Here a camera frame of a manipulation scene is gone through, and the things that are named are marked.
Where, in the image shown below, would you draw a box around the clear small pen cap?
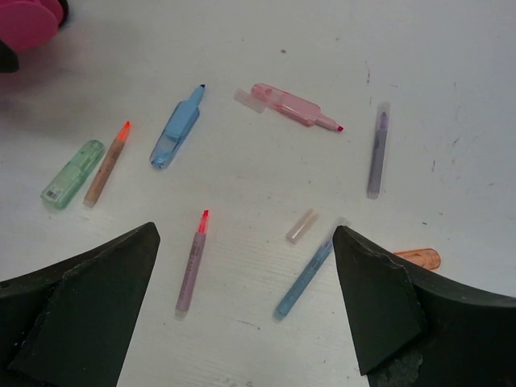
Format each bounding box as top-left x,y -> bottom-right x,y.
285,209 -> 318,244

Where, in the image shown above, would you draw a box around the blue translucent highlighter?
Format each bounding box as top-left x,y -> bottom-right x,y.
149,84 -> 206,169

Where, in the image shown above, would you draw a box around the green translucent highlighter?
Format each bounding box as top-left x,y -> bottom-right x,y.
40,139 -> 106,210

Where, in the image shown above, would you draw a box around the purple slim highlighter pen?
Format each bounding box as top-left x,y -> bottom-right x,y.
367,102 -> 391,199

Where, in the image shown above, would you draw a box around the blue slim highlighter pen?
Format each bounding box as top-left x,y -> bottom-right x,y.
273,217 -> 350,322

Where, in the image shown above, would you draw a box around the black drawer cabinet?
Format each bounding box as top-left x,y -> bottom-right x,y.
0,0 -> 73,74

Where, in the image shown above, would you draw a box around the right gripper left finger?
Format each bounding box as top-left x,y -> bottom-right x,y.
1,223 -> 160,386

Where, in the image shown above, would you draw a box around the pink translucent highlighter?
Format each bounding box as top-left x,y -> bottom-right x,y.
234,83 -> 344,132

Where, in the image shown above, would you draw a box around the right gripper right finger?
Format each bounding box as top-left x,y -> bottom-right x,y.
333,226 -> 515,386

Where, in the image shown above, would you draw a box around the orange slim highlighter pen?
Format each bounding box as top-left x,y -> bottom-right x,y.
83,121 -> 131,207

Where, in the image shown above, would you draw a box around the orange translucent highlighter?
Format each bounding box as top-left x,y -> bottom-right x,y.
394,248 -> 442,270

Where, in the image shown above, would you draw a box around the pink slim highlighter pen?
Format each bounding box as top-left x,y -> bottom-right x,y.
175,210 -> 210,318

